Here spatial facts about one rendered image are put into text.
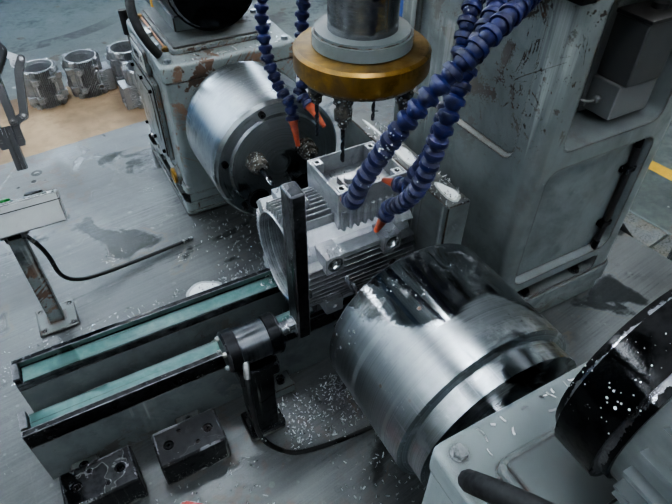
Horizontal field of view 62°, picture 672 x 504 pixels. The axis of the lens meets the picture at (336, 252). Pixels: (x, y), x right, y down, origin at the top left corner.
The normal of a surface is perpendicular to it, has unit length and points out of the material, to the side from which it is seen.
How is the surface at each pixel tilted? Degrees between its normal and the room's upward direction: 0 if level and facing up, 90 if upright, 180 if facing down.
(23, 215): 60
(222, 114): 39
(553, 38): 90
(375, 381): 66
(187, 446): 0
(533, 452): 0
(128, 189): 0
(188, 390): 90
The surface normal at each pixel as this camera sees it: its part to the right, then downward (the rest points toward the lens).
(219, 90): -0.46, -0.44
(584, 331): 0.00, -0.73
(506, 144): -0.88, 0.33
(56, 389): 0.48, 0.60
